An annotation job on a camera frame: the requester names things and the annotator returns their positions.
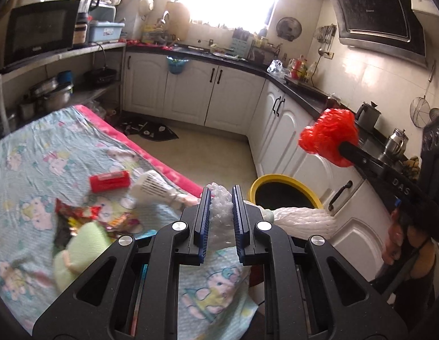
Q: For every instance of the cartoon print blue tablecloth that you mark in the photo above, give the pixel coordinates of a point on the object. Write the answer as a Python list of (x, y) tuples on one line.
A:
[(53, 158)]

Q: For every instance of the red plastic bag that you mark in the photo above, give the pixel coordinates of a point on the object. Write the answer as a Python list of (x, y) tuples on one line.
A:
[(324, 137)]

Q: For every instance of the grey kettle jug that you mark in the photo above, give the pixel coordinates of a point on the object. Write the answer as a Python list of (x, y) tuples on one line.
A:
[(367, 116)]

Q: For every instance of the blue hanging basket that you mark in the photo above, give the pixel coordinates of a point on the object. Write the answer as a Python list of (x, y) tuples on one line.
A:
[(176, 65)]

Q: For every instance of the black range hood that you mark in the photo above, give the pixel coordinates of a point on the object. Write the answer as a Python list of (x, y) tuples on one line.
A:
[(385, 26)]

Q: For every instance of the wire strainer on wall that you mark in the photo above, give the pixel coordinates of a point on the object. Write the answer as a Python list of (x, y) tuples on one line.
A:
[(419, 107)]

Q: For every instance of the white foam net wrap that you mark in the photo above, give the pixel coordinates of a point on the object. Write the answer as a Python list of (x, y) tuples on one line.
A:
[(300, 222)]

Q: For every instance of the black microwave oven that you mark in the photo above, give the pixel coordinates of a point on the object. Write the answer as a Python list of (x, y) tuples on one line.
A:
[(39, 28)]

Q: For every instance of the round wall fan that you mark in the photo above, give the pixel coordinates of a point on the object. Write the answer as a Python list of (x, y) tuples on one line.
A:
[(288, 28)]

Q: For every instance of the black frying pan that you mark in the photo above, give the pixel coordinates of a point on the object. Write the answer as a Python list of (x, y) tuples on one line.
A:
[(100, 77)]

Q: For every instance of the blue plastic storage box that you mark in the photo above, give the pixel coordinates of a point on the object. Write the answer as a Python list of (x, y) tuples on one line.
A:
[(104, 31)]

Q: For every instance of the yellow rimmed trash bin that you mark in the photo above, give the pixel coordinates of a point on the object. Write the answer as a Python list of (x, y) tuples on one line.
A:
[(273, 191)]

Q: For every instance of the pink fleece blanket edge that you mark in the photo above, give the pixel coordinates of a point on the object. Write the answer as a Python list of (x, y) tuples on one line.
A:
[(175, 177)]

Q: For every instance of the red cylindrical package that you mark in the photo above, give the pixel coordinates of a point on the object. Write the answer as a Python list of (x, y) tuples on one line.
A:
[(109, 181)]

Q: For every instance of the person's right hand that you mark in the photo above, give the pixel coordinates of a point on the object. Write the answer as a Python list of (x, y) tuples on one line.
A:
[(395, 238)]

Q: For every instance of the white kitchen cabinets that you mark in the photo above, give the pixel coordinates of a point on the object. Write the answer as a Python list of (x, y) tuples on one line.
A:
[(227, 99)]

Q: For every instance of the green sponge cloth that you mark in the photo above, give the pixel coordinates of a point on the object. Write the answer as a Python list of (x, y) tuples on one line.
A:
[(83, 249)]

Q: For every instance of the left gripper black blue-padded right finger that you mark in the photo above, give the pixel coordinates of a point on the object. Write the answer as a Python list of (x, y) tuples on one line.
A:
[(311, 290)]

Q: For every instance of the steel pot on shelf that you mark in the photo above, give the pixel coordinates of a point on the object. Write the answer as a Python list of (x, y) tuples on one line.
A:
[(50, 95)]

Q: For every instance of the colourful snack wrappers pile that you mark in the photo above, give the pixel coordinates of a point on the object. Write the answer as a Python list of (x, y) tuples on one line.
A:
[(71, 219)]

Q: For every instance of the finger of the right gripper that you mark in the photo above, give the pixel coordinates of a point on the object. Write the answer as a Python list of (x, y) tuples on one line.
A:
[(371, 166)]

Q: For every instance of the dark floor mat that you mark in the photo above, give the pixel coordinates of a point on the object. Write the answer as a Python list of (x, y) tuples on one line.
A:
[(146, 129)]

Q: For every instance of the steel kettle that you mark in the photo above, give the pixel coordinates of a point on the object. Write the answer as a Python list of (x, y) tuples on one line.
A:
[(395, 146)]

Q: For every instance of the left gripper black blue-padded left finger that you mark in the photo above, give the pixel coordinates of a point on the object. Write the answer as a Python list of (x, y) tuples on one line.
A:
[(131, 290)]

